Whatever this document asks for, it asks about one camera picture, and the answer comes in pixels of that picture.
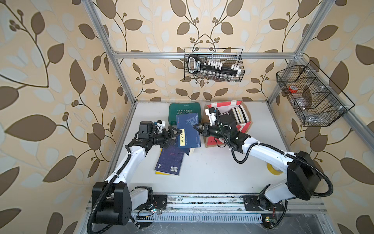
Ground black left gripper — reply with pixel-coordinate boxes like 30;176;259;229
147;126;180;148

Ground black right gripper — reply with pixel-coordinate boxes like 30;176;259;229
194;122;230;141

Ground navy book dragon cover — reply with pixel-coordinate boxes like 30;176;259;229
176;113;201;149

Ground purple navy barcode book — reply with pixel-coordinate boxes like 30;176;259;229
155;145;193;176

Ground navy book small yellow label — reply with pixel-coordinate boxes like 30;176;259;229
228;109;237;121

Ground black brown cover book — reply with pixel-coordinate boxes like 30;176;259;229
235;106;246;123

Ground burlap canvas bag red front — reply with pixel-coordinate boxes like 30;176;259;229
198;101;252;153

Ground black wolf cover book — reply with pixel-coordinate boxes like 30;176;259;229
240;105;249;123

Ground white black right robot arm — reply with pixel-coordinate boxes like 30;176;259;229
193;108;334;210

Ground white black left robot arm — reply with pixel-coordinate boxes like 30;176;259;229
87;120;182;234

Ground green plastic tool case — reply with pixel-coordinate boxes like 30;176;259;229
168;102;202;125

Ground bottom yellow book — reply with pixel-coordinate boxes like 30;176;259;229
155;171;169;175

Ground black socket wrench set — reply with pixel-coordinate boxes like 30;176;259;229
187;55;242;76

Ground yellow tape roll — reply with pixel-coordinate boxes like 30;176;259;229
267;163;283;176

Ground red tape roll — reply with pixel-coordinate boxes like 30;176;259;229
288;85;299;94

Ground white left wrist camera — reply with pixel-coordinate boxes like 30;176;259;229
153;120;166;134

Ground black wire basket back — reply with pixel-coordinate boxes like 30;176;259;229
184;47;245;82

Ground black wire basket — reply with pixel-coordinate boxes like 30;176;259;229
276;60;355;127
184;47;245;82

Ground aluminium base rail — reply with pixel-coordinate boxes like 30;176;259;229
131;193;327;223

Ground aluminium frame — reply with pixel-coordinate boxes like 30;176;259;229
81;0;374;138

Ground black wire basket right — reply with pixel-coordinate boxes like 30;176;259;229
276;60;355;127

